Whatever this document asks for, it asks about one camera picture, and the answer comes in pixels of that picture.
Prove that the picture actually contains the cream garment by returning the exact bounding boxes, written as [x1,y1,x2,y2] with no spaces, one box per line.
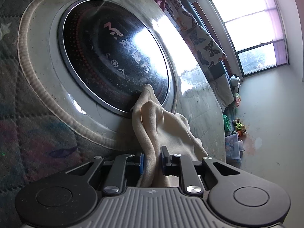
[132,84,208,187]

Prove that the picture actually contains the clear plastic storage box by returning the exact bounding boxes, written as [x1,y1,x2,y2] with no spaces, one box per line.
[225,133,244,163]

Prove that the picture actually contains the green plastic bowl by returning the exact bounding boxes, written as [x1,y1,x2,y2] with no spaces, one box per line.
[223,114,231,132]

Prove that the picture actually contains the green orange plush toys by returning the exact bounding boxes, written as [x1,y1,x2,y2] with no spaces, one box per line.
[232,118,247,137]

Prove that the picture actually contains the grey plain pillow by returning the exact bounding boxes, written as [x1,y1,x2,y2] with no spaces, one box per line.
[210,74,234,112]

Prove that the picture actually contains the quilted grey table cover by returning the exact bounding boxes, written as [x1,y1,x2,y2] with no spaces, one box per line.
[1,0,225,197]

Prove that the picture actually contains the white plush toy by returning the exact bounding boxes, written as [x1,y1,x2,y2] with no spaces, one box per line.
[230,75,241,93]

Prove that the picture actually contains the large butterfly pillow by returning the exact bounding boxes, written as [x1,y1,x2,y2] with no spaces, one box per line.
[185,25,227,72]

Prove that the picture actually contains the black round induction cooktop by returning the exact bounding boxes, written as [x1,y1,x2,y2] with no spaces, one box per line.
[58,0,171,116]

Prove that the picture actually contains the small butterfly pillow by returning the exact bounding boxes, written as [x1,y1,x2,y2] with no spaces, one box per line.
[164,0,198,34]

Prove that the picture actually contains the window with frame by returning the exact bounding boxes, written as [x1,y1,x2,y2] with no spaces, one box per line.
[197,0,288,76]

